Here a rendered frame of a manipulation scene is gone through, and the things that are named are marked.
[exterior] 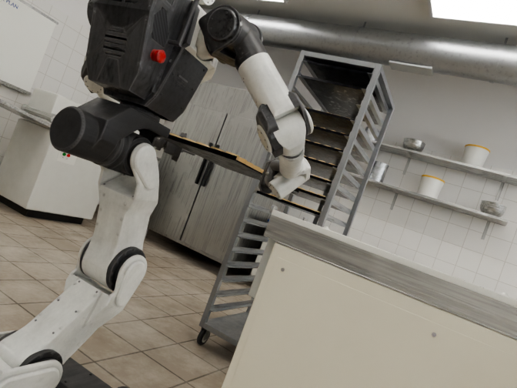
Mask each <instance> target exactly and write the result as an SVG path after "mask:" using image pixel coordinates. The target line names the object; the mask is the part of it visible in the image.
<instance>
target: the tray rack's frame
mask: <svg viewBox="0 0 517 388"><path fill-rule="evenodd" d="M305 58H306V59H307V61H310V62H318V63H322V64H326V65H334V66H338V67H343V68H347V69H354V70H359V71H363V72H371V73H372V72H373V69H374V68H375V66H376V63H373V62H365V61H360V60H356V59H347V58H343V57H338V56H334V55H326V54H322V53H317V52H309V51H306V52H305ZM378 80H379V84H380V86H381V89H382V92H383V95H384V97H385V100H386V103H387V106H388V108H389V110H388V112H387V114H386V117H385V121H384V122H383V125H382V128H381V131H380V133H379V137H378V139H377V142H376V144H375V148H374V150H373V152H372V156H371V158H370V160H369V164H368V166H367V169H366V171H365V175H364V177H363V180H362V183H361V185H360V188H359V191H358V194H357V196H356V198H355V202H354V204H353V207H352V210H351V212H350V215H349V218H348V221H347V223H346V225H345V229H344V232H343V234H342V235H344V236H348V234H349V230H350V229H351V226H352V222H353V220H354V218H355V214H356V212H357V209H358V207H359V203H360V201H361V198H362V195H363V192H364V191H365V187H366V184H367V182H368V180H369V176H370V174H371V171H372V168H373V166H374V163H375V160H376V157H377V155H378V153H379V149H380V146H381V144H382V140H383V139H384V136H385V132H386V130H387V128H388V125H389V122H390V119H391V117H392V113H393V111H394V109H395V104H394V102H393V99H392V95H391V92H390V89H389V85H388V83H387V80H386V77H385V73H384V70H383V68H382V70H381V72H380V75H379V78H378ZM294 197H295V196H294V195H293V194H291V193H290V194H289V198H288V201H290V202H292V201H293V199H294ZM323 206H324V205H322V204H319V207H318V210H317V211H319V212H321V211H322V208H323ZM289 210H290V207H288V206H285V208H284V211H283V213H284V214H287V215H288V213H289ZM318 220H319V217H317V216H315V218H314V220H313V224H315V225H317V222H318ZM251 307H252V306H248V309H247V310H246V312H243V313H236V314H232V315H228V316H221V317H217V318H213V319H208V322H207V323H205V324H204V326H203V328H201V330H202V329H206V330H207V331H206V333H205V337H204V339H203V340H207V339H208V337H209V334H210V332H211V333H213V334H215V335H216V336H218V337H220V338H222V339H223V340H225V341H227V342H229V343H231V344H232V345H234V346H237V344H238V341H239V338H240V336H241V334H242V331H243V328H244V325H245V322H246V320H247V317H248V314H249V311H250V309H251Z"/></svg>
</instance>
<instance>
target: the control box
mask: <svg viewBox="0 0 517 388"><path fill-rule="evenodd" d="M274 245H275V240H274V239H271V238H269V240H268V242H267V245H266V247H265V251H264V253H263V255H262V258H261V261H260V263H259V266H258V269H257V272H256V274H255V278H254V279H253V282H252V285H251V288H250V290H249V293H248V295H249V296H251V297H253V298H255V295H256V293H257V290H258V288H259V284H260V282H261V280H262V276H263V274H264V271H265V268H266V266H267V263H268V261H269V257H270V255H271V253H272V249H273V247H274Z"/></svg>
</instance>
